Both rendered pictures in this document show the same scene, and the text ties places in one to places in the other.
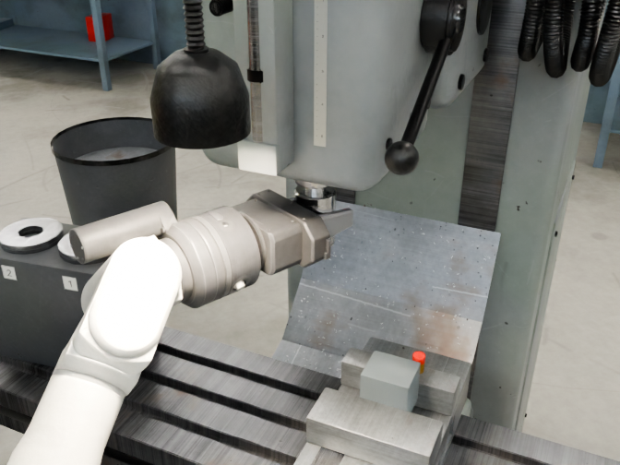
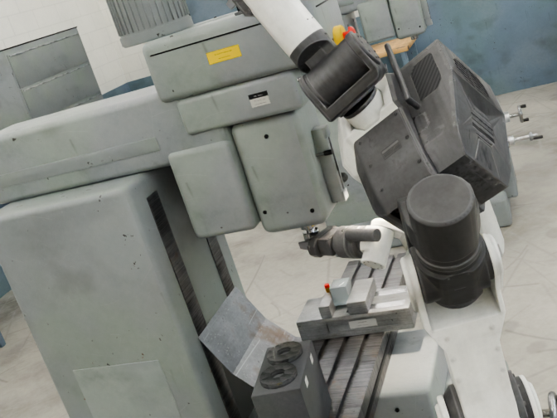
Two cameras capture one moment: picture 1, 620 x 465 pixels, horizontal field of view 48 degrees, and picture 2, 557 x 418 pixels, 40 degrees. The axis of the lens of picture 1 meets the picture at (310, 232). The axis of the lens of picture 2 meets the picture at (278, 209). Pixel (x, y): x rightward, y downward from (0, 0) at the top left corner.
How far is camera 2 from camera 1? 2.20 m
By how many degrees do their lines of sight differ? 83
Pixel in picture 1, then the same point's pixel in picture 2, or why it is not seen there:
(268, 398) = (328, 358)
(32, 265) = (306, 364)
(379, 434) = (367, 286)
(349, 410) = (357, 294)
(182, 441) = (365, 367)
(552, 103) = not seen: hidden behind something
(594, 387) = not seen: outside the picture
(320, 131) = not seen: hidden behind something
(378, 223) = (218, 322)
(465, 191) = (222, 278)
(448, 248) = (235, 306)
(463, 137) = (210, 255)
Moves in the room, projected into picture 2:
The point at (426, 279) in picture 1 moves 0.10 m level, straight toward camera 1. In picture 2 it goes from (245, 323) to (276, 315)
